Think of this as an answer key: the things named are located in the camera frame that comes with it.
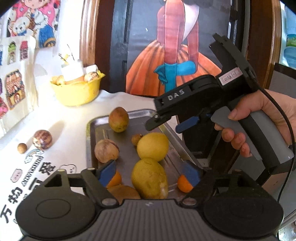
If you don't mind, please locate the striped pepino melon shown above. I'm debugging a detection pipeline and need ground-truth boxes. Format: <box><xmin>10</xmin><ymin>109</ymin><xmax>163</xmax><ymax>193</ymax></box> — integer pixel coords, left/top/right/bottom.
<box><xmin>32</xmin><ymin>130</ymin><xmax>53</xmax><ymax>150</ymax></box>
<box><xmin>94</xmin><ymin>139</ymin><xmax>119</xmax><ymax>164</ymax></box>

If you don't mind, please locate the brown wooden door frame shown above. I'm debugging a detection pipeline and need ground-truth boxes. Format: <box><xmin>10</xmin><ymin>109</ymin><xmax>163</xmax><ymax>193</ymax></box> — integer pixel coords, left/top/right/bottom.
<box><xmin>79</xmin><ymin>0</ymin><xmax>115</xmax><ymax>91</ymax></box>

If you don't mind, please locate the small brown longan back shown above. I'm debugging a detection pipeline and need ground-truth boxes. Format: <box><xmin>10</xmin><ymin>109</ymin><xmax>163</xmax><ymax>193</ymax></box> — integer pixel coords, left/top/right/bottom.
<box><xmin>17</xmin><ymin>143</ymin><xmax>28</xmax><ymax>154</ymax></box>

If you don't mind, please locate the striped pepino melon back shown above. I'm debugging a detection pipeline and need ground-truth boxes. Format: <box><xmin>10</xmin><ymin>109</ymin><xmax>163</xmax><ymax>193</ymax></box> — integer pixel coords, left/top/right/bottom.
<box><xmin>32</xmin><ymin>130</ymin><xmax>53</xmax><ymax>150</ymax></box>

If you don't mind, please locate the houses drawing paper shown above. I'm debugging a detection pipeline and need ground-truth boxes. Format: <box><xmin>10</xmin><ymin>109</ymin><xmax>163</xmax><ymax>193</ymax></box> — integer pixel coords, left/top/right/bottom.
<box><xmin>1</xmin><ymin>36</ymin><xmax>38</xmax><ymax>137</ymax></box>

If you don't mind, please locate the girl with bear drawing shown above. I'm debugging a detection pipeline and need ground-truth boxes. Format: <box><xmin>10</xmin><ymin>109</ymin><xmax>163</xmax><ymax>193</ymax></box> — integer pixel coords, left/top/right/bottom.
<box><xmin>4</xmin><ymin>0</ymin><xmax>61</xmax><ymax>49</ymax></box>

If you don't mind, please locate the striped pepino melon front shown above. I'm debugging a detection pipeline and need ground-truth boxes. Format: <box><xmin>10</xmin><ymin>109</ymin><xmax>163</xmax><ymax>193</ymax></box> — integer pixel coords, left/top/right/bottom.
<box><xmin>94</xmin><ymin>139</ymin><xmax>119</xmax><ymax>164</ymax></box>

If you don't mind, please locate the yellow lemon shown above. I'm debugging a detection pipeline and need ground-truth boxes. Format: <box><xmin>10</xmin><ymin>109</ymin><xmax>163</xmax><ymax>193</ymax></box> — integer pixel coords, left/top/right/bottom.
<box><xmin>137</xmin><ymin>132</ymin><xmax>169</xmax><ymax>162</ymax></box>

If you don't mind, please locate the small brown longan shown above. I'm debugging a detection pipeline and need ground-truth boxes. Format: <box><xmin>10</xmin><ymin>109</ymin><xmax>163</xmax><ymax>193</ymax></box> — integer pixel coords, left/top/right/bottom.
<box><xmin>131</xmin><ymin>133</ymin><xmax>143</xmax><ymax>146</ymax></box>
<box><xmin>17</xmin><ymin>143</ymin><xmax>28</xmax><ymax>154</ymax></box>

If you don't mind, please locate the yellow fruit in bowl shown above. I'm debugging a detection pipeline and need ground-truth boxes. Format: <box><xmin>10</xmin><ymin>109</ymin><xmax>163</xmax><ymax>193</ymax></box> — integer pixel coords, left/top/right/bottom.
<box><xmin>51</xmin><ymin>75</ymin><xmax>65</xmax><ymax>86</ymax></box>

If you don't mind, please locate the yellow plastic bowl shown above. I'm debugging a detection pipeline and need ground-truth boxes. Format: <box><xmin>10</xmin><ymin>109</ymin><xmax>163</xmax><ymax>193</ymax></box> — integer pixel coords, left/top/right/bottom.
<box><xmin>50</xmin><ymin>71</ymin><xmax>105</xmax><ymax>106</ymax></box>

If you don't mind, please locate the metal baking tray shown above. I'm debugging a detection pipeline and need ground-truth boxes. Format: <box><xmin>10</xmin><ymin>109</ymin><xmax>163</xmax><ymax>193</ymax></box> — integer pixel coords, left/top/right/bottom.
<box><xmin>86</xmin><ymin>109</ymin><xmax>203</xmax><ymax>201</ymax></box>

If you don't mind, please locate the small brown longan front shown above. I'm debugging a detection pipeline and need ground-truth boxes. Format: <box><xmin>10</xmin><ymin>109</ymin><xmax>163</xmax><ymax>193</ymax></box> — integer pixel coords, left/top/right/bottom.
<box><xmin>131</xmin><ymin>133</ymin><xmax>143</xmax><ymax>146</ymax></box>

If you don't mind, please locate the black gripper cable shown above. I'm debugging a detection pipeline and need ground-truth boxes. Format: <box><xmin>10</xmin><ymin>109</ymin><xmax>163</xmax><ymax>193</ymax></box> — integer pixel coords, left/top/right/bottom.
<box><xmin>245</xmin><ymin>67</ymin><xmax>296</xmax><ymax>204</ymax></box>

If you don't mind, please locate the white jar with flowers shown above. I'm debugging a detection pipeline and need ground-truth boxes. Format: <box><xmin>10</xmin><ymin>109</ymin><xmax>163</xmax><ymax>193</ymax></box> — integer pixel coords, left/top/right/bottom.
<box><xmin>58</xmin><ymin>44</ymin><xmax>84</xmax><ymax>82</ymax></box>

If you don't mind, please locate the woman orange dress poster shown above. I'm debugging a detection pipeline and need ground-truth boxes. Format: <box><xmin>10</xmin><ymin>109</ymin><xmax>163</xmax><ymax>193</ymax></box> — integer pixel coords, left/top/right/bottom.
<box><xmin>125</xmin><ymin>0</ymin><xmax>221</xmax><ymax>97</ymax></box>

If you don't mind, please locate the white printed table cloth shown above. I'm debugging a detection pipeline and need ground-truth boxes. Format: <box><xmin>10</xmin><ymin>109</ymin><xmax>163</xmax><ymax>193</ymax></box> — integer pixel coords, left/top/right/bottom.
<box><xmin>1</xmin><ymin>90</ymin><xmax>153</xmax><ymax>230</ymax></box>

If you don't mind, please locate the white paper in bowl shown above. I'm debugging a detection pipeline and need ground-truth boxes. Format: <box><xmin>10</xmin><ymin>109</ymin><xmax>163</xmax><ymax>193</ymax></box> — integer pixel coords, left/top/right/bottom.
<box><xmin>83</xmin><ymin>64</ymin><xmax>98</xmax><ymax>74</ymax></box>

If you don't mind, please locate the small orange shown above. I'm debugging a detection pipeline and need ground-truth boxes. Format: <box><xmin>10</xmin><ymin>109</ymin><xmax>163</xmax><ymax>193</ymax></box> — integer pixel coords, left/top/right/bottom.
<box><xmin>106</xmin><ymin>170</ymin><xmax>122</xmax><ymax>188</ymax></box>
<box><xmin>177</xmin><ymin>175</ymin><xmax>193</xmax><ymax>193</ymax></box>

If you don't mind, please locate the person's right hand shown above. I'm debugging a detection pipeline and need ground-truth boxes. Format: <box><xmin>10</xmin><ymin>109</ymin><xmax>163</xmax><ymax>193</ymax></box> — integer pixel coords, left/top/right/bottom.
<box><xmin>214</xmin><ymin>89</ymin><xmax>296</xmax><ymax>158</ymax></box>

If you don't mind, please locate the plastic water bottle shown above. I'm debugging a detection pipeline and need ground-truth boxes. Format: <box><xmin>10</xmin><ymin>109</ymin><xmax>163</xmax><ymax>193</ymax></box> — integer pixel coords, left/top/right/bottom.
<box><xmin>280</xmin><ymin>1</ymin><xmax>295</xmax><ymax>69</ymax></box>

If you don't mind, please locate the green-yellow round fruit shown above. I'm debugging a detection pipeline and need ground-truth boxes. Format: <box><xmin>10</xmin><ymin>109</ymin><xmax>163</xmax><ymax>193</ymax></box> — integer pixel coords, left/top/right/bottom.
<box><xmin>131</xmin><ymin>158</ymin><xmax>169</xmax><ymax>199</ymax></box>

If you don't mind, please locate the brown kiwi fruit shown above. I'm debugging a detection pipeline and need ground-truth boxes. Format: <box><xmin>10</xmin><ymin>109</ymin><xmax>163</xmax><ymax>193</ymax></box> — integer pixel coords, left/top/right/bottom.
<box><xmin>107</xmin><ymin>185</ymin><xmax>140</xmax><ymax>204</ymax></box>

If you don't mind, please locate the green-brown passion fruit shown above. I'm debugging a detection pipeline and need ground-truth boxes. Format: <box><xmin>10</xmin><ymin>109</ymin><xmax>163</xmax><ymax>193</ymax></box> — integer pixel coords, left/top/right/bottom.
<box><xmin>108</xmin><ymin>107</ymin><xmax>130</xmax><ymax>133</ymax></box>

